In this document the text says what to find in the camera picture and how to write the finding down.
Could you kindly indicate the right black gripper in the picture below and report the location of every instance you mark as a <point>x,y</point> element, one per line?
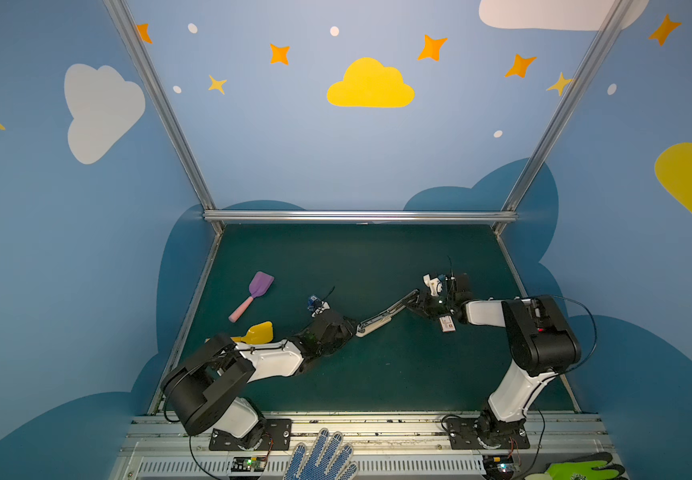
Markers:
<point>424,302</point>

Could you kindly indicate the controller board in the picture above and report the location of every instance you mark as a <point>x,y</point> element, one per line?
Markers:
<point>255,465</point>
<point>499,468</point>

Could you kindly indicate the left controller board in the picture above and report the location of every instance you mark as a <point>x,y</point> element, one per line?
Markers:
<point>255,465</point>

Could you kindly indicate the aluminium rear frame bar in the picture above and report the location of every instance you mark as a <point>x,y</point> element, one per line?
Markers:
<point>360,216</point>

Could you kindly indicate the beige black stapler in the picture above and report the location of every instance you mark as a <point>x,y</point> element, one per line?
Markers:
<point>370,325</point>

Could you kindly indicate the left aluminium frame post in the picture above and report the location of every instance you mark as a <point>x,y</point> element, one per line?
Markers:
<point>123,21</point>

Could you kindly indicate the red white staple box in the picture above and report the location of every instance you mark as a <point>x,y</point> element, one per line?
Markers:
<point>447,324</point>

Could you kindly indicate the aluminium frame post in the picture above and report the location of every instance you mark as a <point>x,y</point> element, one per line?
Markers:
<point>595,56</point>
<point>123,21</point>

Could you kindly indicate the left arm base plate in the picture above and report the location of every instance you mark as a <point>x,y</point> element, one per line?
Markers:
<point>274,434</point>

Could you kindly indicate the yellow spatula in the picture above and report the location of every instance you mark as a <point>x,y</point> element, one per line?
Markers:
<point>258,334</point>

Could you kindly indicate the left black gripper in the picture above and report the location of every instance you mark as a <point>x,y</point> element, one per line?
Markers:
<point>345,325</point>

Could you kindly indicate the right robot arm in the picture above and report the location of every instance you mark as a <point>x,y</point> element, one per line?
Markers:
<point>541,342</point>

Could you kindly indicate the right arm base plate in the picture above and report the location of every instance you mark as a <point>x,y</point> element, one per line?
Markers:
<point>467,433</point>

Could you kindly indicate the right controller board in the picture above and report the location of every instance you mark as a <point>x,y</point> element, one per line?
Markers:
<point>499,468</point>

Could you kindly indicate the blue dotted work glove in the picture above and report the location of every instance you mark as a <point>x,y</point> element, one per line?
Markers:
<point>329,458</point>

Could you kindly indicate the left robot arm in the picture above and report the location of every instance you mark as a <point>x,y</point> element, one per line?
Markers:
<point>205,390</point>

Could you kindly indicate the right aluminium frame post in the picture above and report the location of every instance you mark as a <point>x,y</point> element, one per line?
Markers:
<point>595,56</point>

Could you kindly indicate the green black work glove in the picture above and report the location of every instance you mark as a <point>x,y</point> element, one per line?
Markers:
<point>598,466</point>

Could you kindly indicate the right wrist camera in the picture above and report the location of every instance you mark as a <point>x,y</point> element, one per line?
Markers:
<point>437,285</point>

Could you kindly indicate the purple pink spatula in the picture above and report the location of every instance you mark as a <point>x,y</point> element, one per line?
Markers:
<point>258,287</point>

